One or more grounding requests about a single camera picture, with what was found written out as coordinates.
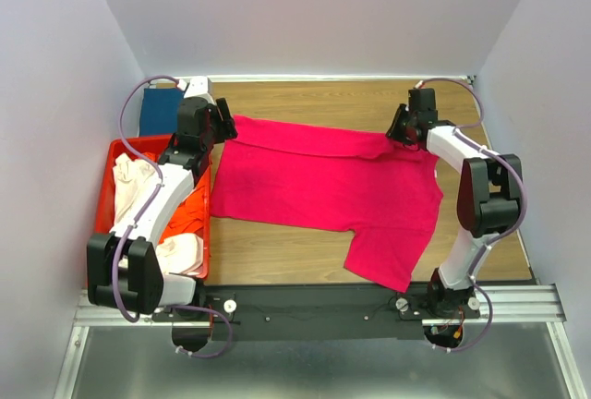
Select magenta t shirt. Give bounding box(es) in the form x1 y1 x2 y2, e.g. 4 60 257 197
211 115 442 292

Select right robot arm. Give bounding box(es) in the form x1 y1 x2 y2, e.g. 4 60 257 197
386 80 526 318

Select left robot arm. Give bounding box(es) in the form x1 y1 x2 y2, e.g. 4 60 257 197
87 96 237 322

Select folded blue t shirt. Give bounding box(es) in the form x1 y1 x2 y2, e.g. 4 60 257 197
139 88 184 137

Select red plastic bin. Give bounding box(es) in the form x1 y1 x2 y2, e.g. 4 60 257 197
94 135 211 280

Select orange t shirt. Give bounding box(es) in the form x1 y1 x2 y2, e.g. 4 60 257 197
133 159 210 244

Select pale pink t shirt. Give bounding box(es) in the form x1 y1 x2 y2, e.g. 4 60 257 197
113 153 203 276

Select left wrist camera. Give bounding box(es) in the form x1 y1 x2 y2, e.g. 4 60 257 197
176 76 215 104

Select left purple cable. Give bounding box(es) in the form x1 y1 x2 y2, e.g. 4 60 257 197
110 74 188 324

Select purple cable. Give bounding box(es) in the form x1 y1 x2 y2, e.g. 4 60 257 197
415 77 528 289
110 74 188 324

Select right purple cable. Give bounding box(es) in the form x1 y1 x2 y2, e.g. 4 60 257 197
415 77 528 289

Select black mounting base plate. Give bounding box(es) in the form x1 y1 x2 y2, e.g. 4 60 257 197
153 283 480 350

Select aluminium frame rail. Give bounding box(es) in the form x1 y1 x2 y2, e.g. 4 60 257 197
55 281 586 398

